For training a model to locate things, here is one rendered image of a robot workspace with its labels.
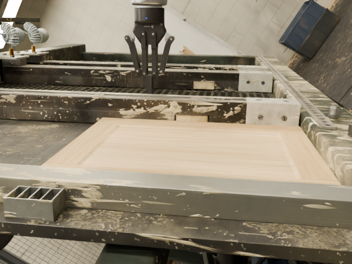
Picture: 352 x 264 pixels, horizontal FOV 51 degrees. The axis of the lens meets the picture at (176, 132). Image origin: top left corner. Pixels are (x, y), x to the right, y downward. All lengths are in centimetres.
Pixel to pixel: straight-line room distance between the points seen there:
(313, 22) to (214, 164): 441
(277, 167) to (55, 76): 110
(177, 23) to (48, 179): 411
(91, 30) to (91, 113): 543
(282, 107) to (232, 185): 42
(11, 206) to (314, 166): 48
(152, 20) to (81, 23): 550
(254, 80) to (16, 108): 83
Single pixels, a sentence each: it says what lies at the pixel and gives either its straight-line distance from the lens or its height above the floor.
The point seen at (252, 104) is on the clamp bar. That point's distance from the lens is 90.
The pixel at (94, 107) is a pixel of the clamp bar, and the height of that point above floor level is 134.
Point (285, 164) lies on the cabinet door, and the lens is 68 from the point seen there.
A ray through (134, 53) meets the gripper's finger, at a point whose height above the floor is 133.
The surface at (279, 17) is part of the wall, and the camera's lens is 596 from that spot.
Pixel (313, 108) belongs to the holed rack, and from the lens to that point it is 96.
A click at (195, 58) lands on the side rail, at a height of 121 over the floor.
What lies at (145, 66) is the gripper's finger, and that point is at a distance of 96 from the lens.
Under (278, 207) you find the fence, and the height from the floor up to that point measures 98.
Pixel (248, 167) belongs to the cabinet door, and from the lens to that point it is 65.
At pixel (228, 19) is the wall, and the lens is 593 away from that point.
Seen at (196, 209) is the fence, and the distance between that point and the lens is 51.
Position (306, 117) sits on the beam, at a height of 90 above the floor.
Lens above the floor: 117
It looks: 2 degrees down
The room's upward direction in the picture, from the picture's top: 58 degrees counter-clockwise
